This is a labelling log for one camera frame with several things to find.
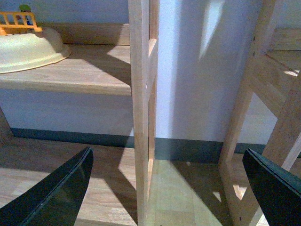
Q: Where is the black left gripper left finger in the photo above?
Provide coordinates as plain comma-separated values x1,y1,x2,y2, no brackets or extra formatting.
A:
0,147,94,226

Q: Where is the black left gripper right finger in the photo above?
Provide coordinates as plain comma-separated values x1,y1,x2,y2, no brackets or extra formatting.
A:
242,149,301,226

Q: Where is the wooden shelf unit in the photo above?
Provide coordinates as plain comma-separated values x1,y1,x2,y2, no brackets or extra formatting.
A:
0,0,159,226
218,0,301,226

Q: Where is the cream plastic toy base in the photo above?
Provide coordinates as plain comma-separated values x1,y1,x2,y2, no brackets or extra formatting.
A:
0,27,71,74

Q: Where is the orange toy fence piece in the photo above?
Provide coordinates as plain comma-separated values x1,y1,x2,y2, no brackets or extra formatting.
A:
0,4,43,36

